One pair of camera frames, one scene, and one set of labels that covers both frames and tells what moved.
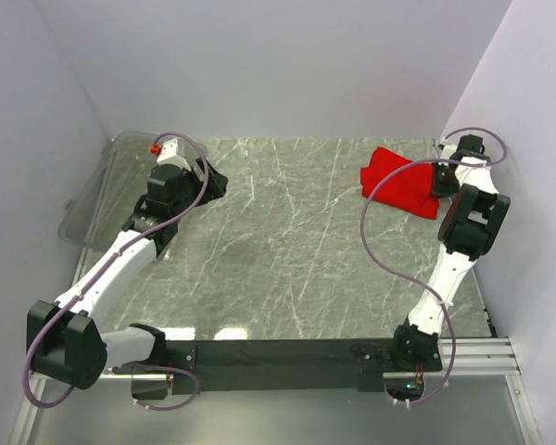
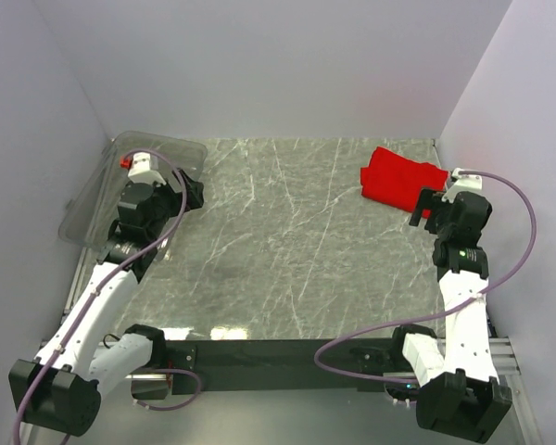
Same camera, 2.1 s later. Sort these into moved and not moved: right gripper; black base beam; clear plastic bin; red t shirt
Moved: right gripper
Not moved: clear plastic bin; black base beam; red t shirt
